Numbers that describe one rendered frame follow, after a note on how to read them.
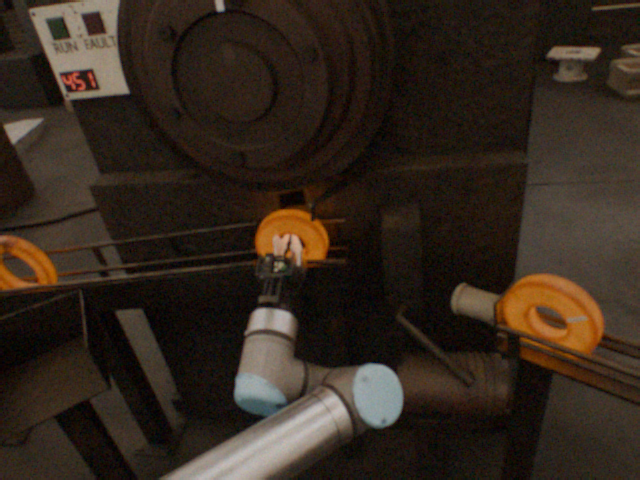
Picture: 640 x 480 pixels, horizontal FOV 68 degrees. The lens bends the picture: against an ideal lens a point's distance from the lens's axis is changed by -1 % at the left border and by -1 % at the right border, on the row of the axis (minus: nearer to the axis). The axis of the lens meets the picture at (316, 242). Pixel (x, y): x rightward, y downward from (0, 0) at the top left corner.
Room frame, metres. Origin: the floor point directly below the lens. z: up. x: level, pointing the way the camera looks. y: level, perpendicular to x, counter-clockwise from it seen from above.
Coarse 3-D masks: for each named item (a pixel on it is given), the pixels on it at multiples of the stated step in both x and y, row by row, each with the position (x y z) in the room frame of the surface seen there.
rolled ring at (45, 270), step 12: (0, 240) 1.03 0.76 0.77; (12, 240) 1.03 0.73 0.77; (24, 240) 1.03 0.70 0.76; (0, 252) 1.02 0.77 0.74; (12, 252) 1.01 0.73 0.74; (24, 252) 1.00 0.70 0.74; (36, 252) 1.02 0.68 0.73; (0, 264) 1.06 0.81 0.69; (36, 264) 1.00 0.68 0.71; (48, 264) 1.02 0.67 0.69; (0, 276) 1.04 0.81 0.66; (12, 276) 1.06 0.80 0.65; (48, 276) 1.00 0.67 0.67
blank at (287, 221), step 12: (276, 216) 0.86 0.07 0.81; (288, 216) 0.85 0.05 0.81; (300, 216) 0.86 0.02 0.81; (264, 228) 0.86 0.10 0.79; (276, 228) 0.86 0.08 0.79; (288, 228) 0.85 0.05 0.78; (300, 228) 0.85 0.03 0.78; (312, 228) 0.84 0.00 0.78; (324, 228) 0.86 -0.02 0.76; (264, 240) 0.87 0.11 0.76; (312, 240) 0.84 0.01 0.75; (324, 240) 0.84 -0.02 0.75; (264, 252) 0.87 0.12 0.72; (288, 252) 0.88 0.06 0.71; (312, 252) 0.84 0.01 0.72; (324, 252) 0.84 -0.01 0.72
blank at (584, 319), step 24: (528, 288) 0.59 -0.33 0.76; (552, 288) 0.56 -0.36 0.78; (576, 288) 0.55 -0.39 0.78; (504, 312) 0.61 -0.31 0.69; (528, 312) 0.58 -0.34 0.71; (576, 312) 0.53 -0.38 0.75; (600, 312) 0.52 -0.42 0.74; (552, 336) 0.55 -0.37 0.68; (576, 336) 0.52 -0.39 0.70; (600, 336) 0.51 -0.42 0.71
